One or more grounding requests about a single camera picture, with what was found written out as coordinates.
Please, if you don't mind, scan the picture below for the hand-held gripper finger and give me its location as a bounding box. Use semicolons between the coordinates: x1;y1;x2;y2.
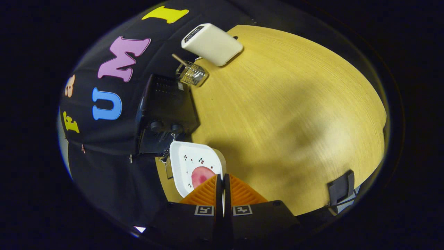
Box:
224;174;302;242
153;174;223;243

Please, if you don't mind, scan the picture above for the pink meat slice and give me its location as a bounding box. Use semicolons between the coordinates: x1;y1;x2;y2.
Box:
191;166;216;189

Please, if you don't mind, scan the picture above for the white plate with cherry print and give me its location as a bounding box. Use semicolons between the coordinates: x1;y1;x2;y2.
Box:
169;141;227;198

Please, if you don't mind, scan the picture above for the black toaster oven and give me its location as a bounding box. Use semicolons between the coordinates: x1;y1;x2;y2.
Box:
135;74;199;180

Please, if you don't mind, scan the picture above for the cream slot toaster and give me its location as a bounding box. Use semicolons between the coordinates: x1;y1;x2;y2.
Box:
181;23;244;67

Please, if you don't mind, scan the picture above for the wooden stick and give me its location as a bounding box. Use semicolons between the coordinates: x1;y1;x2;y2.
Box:
172;53;190;67

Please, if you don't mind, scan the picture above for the wire mesh holder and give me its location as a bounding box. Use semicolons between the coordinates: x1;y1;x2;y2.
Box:
176;61;208;86

